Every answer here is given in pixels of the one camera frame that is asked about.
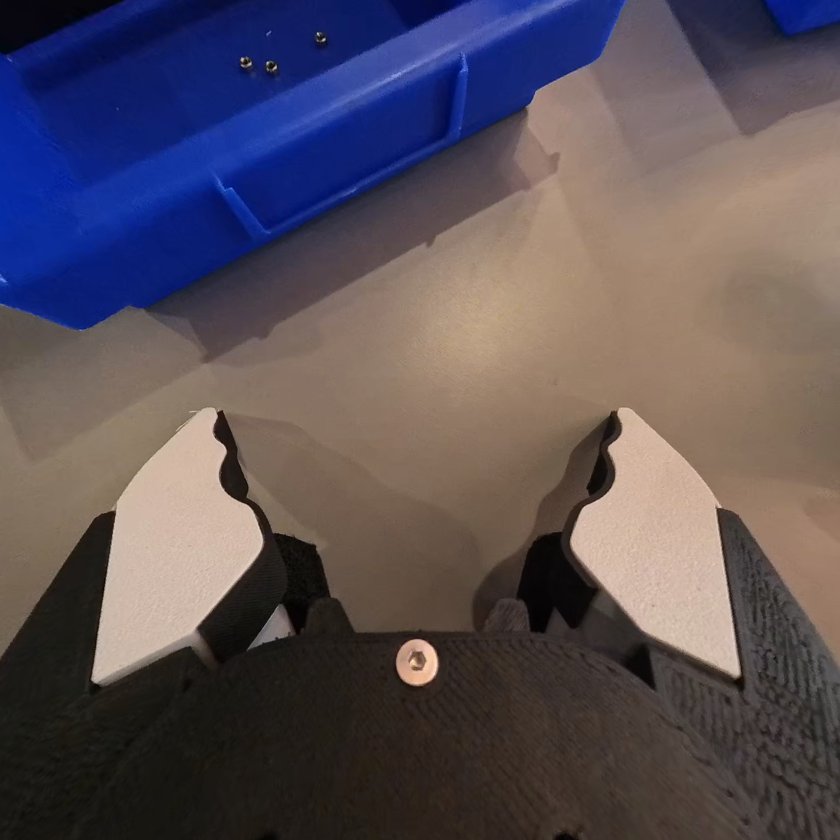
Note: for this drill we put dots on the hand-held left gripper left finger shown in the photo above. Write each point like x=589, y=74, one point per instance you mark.
x=177, y=558

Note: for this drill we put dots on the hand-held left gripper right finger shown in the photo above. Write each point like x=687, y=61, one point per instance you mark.
x=656, y=558

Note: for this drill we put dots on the blue plastic bin with label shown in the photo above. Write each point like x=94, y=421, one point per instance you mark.
x=807, y=13

